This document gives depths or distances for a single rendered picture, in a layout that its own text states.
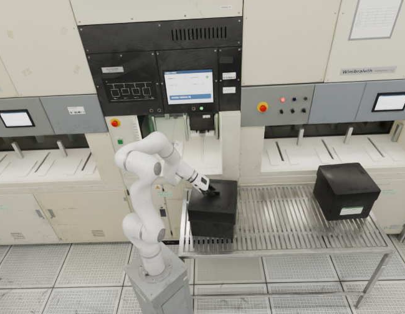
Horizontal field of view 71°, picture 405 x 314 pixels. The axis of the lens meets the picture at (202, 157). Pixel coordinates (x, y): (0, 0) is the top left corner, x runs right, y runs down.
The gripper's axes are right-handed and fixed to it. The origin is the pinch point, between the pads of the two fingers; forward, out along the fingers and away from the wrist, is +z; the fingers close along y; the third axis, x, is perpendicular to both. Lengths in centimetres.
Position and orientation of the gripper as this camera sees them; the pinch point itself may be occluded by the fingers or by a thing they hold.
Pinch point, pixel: (212, 191)
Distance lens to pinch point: 179.4
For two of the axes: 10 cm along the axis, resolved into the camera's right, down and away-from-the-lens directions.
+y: 1.4, -6.1, 7.8
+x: -6.6, 5.2, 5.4
